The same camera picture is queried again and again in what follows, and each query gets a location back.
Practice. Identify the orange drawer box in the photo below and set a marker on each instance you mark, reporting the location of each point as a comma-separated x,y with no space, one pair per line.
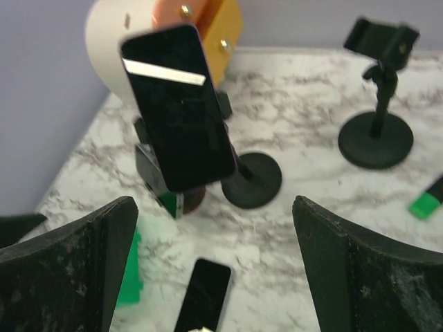
219,23

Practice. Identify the purple-edged black phone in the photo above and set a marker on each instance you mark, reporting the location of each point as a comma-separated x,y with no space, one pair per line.
175,95

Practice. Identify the brown round phone stand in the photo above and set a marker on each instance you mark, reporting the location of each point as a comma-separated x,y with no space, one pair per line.
192,199

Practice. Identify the tall black phone stand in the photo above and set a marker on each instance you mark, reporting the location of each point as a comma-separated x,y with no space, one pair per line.
378,139

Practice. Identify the white cylindrical drum device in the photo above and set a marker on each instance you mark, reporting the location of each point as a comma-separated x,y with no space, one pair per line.
110,23

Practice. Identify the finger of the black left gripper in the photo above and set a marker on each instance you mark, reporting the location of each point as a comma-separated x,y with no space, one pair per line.
14,228

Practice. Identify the green and black marker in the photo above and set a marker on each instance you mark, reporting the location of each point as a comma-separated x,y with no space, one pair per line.
428,201

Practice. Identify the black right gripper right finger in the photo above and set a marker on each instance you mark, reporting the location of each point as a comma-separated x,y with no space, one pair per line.
361,280

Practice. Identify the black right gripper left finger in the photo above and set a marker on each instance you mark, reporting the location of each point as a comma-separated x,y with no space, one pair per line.
69,278

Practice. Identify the silver-edged phone left rear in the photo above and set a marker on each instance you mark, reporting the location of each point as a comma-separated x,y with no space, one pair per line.
148,169

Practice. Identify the black round-base front stand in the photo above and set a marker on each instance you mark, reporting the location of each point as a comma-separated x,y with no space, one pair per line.
249,180

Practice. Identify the black phone with silver edge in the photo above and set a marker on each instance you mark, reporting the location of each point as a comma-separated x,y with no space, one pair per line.
205,299

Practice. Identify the green plastic bin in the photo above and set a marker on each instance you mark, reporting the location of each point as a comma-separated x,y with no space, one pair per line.
131,284

